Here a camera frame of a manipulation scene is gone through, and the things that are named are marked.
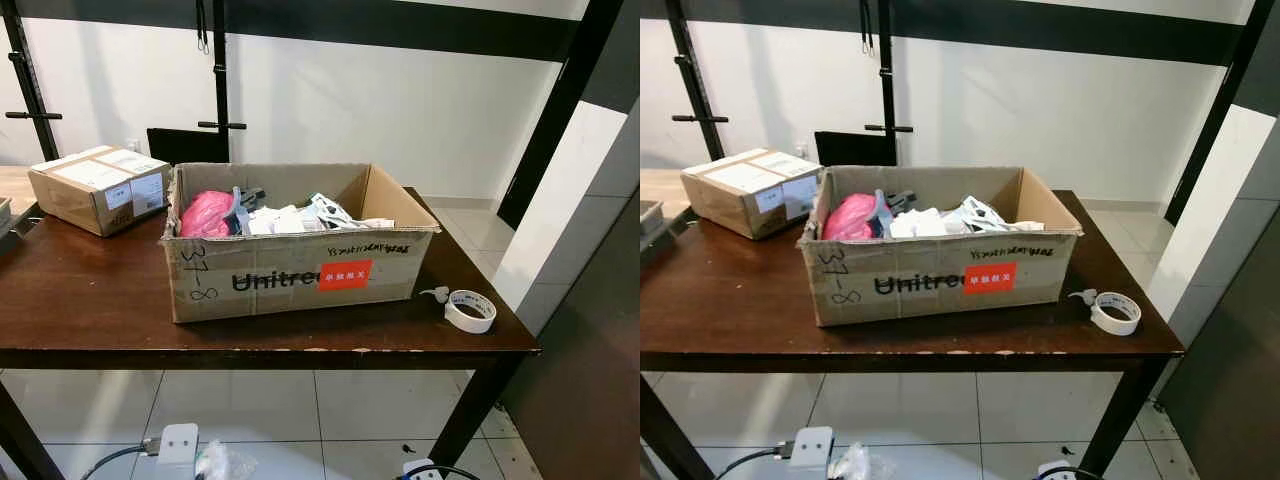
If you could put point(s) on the clear plastic wrap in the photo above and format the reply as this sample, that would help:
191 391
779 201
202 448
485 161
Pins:
225 465
858 465

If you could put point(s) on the white packaging trash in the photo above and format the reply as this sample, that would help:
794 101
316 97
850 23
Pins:
290 220
930 222

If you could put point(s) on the light wooden table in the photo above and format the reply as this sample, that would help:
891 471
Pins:
660 185
12 185

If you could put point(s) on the small labelled cardboard box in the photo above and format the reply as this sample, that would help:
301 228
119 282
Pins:
70 200
725 205

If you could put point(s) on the dark brown wooden table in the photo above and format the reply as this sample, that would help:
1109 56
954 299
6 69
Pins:
760 310
100 300

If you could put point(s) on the black metal stand pole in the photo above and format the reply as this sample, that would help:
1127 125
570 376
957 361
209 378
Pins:
697 90
30 90
221 90
887 90

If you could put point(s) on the black slanted beam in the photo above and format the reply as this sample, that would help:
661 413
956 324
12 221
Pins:
1220 100
560 100

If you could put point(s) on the white tape roll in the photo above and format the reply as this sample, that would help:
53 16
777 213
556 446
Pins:
455 312
1100 316

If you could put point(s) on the pink plastic bag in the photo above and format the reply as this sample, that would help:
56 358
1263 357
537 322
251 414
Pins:
205 215
850 218

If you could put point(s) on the black flat panel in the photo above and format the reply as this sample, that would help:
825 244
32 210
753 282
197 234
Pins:
855 150
185 145

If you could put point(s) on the dark grey plastic piece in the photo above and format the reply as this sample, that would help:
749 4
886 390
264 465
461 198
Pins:
243 205
888 208

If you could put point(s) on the large open cardboard box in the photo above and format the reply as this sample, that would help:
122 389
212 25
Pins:
930 296
280 292

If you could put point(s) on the light grey left wrist camera mount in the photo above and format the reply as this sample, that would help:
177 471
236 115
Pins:
178 445
812 448

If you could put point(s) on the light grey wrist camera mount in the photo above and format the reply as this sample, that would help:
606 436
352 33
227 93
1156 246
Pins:
178 445
418 470
812 448
1055 472

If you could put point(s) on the light grey right wrist camera mount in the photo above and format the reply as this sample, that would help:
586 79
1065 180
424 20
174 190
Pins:
418 470
1055 472

